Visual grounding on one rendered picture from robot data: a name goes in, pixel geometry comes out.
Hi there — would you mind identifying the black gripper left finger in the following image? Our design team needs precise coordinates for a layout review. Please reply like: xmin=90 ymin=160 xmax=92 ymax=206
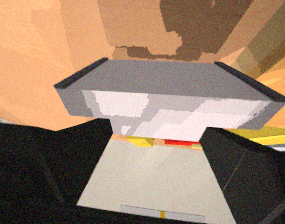
xmin=0 ymin=118 xmax=113 ymax=205

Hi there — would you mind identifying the yellow block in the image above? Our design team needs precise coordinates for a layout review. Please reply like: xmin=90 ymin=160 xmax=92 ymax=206
xmin=126 ymin=136 xmax=153 ymax=147
xmin=228 ymin=126 xmax=285 ymax=145

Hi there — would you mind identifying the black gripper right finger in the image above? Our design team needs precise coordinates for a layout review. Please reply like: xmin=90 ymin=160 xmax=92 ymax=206
xmin=199 ymin=127 xmax=285 ymax=224

